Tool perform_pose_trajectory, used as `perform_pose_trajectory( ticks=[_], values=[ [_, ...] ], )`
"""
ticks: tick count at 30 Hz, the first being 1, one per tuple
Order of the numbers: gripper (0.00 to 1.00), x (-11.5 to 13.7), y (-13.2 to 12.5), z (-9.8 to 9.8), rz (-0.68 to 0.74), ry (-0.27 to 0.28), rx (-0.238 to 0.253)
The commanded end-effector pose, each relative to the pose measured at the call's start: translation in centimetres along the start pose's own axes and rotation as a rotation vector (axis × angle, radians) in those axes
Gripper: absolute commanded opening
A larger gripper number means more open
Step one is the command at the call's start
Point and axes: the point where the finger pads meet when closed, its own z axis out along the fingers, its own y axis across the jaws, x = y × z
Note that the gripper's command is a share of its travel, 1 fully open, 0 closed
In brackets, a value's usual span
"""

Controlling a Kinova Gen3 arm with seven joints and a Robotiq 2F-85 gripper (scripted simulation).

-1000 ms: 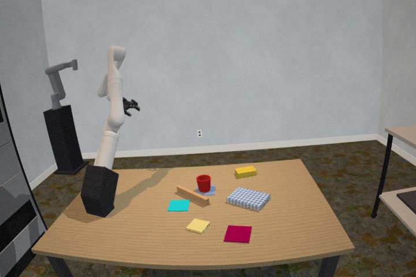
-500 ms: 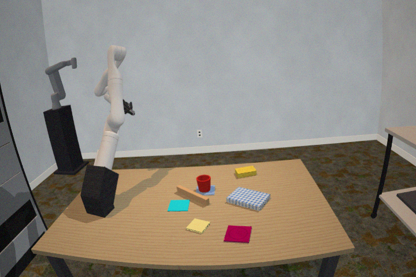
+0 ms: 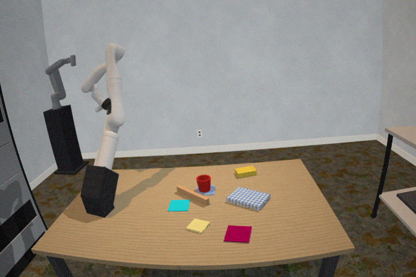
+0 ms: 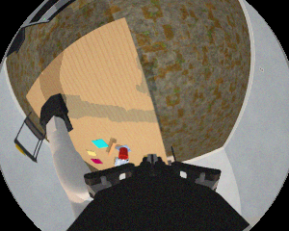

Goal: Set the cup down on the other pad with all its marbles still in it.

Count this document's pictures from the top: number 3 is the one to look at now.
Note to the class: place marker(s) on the yellow sponge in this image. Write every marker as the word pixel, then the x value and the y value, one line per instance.
pixel 245 171

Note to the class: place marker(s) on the dark red square coaster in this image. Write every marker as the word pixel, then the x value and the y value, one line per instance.
pixel 240 234

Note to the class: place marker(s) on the red cup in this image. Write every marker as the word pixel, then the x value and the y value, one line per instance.
pixel 203 182

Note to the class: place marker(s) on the pale yellow sticky-note pad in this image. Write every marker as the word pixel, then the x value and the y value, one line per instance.
pixel 198 226

